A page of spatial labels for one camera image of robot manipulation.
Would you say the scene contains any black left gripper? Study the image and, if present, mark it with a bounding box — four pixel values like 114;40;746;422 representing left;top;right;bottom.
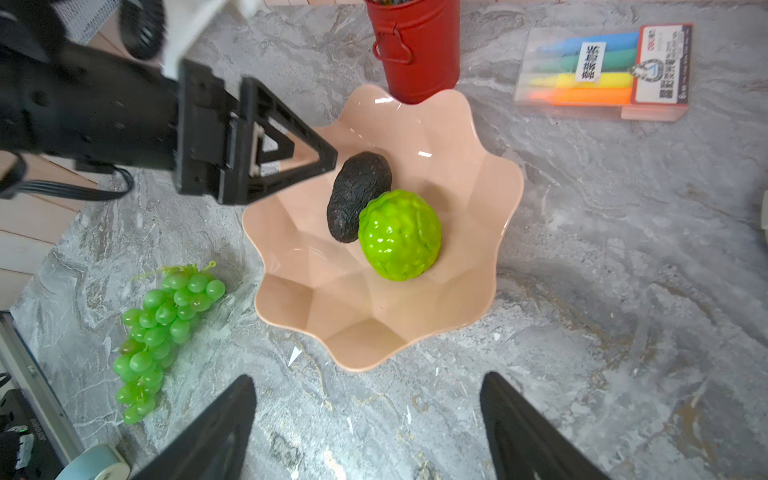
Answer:
1;35;240;205

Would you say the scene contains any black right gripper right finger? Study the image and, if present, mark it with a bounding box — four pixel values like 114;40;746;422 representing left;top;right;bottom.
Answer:
480;372;607;480

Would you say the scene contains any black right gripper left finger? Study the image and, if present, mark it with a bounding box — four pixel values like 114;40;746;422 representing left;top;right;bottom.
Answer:
135;375;257;479

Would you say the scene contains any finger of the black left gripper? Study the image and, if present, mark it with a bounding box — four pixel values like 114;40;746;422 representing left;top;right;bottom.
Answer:
239;77;337;204

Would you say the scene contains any dark fake avocado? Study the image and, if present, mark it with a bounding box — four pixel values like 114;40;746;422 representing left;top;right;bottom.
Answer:
326;151;392;243

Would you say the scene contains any green fake grape bunch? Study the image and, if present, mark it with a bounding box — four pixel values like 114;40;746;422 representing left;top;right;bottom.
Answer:
113;261;227;425

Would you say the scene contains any bright green bumpy fake fruit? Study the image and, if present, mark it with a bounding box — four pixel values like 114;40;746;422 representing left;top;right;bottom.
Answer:
358;190;442;281

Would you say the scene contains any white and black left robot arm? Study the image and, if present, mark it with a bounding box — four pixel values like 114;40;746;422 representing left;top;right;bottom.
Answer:
1;1;337;205

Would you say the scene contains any pink scalloped fruit bowl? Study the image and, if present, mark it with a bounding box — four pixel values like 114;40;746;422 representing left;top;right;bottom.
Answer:
242;85;524;372

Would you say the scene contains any grey-blue rectangular bar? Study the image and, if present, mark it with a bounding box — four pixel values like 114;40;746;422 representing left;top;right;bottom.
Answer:
56;444;131;480

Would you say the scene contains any red metal pencil bucket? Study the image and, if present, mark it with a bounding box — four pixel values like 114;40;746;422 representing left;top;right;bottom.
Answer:
366;0;460;104

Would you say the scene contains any white and teal alarm clock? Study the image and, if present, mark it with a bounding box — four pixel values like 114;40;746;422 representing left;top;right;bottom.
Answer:
760;190;768;243

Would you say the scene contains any pack of coloured highlighters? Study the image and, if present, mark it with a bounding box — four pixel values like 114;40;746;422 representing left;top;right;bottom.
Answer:
514;23;693;122

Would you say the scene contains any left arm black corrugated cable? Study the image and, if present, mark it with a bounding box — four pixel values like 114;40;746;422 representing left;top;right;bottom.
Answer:
0;149;136;203

